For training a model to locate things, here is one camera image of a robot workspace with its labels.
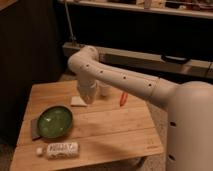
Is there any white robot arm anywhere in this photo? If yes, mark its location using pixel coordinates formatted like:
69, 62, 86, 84
67, 46, 213, 171

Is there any lying plastic water bottle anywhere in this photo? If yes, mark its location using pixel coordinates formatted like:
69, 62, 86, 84
35, 142, 79, 159

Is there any white square sponge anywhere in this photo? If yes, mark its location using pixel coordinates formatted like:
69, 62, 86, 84
71, 96, 87, 107

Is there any orange carrot toy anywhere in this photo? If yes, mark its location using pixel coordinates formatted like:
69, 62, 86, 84
120, 92, 128, 106

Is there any long wooden bench shelf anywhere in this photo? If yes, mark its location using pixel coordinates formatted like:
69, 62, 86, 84
62, 42, 213, 80

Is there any upper wooden shelf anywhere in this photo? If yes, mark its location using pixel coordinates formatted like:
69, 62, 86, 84
57, 0, 213, 19

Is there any black device on shelf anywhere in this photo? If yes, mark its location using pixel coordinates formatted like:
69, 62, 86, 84
161, 55, 190, 64

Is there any green round plate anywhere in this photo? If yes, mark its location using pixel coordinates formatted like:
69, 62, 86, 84
37, 106, 73, 139

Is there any wooden table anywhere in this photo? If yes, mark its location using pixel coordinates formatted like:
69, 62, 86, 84
10, 81, 164, 171

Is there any metal stand pole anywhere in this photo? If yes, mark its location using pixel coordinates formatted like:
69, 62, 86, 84
64, 0, 76, 44

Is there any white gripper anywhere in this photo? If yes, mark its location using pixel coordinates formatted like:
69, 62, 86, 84
77, 80, 97, 104

